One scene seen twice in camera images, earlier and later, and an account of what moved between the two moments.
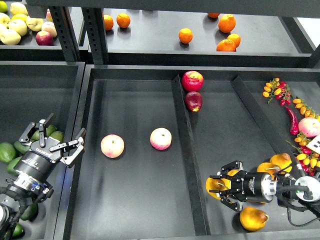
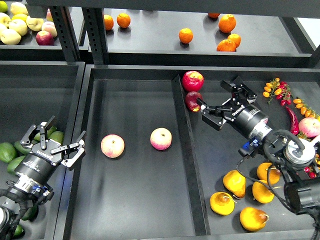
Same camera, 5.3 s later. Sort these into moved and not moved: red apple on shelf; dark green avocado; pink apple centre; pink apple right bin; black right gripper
Moved: black right gripper
Not moved: red apple on shelf; pink apple centre; pink apple right bin; dark green avocado
